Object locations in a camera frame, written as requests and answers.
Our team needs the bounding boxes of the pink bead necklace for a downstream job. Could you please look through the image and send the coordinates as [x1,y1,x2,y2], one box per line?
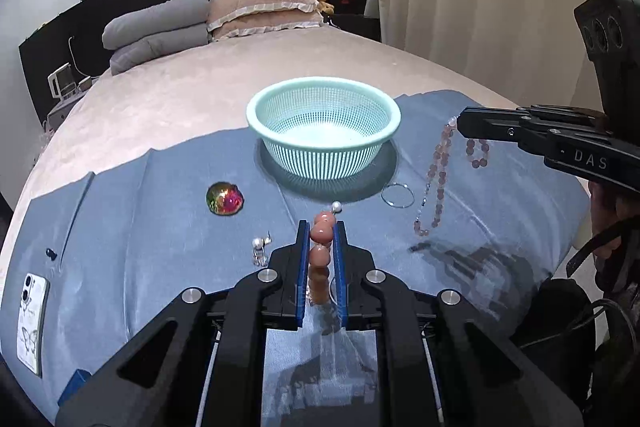
[412,115,492,238]

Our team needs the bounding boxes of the blue grey cloth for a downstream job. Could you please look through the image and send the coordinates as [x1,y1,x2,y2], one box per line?
[1,91,588,418]

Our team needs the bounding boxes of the iridescent glass dome paperweight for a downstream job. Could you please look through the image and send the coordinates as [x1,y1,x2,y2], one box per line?
[206,181,244,217]

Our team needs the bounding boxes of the beige bed blanket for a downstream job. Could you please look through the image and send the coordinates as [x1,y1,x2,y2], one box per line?
[0,22,532,258]

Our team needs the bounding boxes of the person's right hand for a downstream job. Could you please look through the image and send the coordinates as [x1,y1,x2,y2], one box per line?
[588,182,636,235]

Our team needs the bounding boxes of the small dark blue cap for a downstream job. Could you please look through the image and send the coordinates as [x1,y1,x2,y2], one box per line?
[46,248,58,260]

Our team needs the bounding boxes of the grey pillow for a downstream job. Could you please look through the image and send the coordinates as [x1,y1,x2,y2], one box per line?
[102,0,209,51]
[110,23,209,75]

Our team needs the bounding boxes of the small blue box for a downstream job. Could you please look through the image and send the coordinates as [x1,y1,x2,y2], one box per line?
[58,369,92,407]

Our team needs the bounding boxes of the small silver stud earring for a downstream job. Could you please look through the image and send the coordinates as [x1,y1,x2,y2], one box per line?
[253,253,269,268]

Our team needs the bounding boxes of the brown teddy bear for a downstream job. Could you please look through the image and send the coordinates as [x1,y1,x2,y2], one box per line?
[316,0,334,16]

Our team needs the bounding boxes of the mint green plastic basket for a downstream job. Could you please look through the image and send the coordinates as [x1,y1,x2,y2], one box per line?
[245,76,401,181]

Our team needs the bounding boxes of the lower grey pillow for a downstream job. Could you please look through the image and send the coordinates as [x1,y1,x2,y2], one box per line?
[110,23,209,75]

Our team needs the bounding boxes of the lower beige ruffled pillow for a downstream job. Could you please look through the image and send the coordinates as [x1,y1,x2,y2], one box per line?
[210,10,323,41]

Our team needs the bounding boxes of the orange bead bracelet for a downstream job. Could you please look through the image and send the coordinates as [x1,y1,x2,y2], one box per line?
[305,211,338,308]

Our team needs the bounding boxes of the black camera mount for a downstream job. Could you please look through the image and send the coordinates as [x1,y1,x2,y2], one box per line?
[574,0,639,119]

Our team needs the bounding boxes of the silver hoop earring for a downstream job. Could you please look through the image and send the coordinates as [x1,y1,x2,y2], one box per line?
[381,182,416,209]

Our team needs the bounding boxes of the pearl earring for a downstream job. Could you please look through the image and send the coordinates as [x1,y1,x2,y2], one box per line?
[252,234,272,251]
[331,200,343,213]

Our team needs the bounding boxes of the upper grey pillow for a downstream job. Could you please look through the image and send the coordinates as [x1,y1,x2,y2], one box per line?
[102,0,209,51]

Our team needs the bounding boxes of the white bedside device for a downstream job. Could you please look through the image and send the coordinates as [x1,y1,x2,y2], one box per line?
[48,63,92,101]

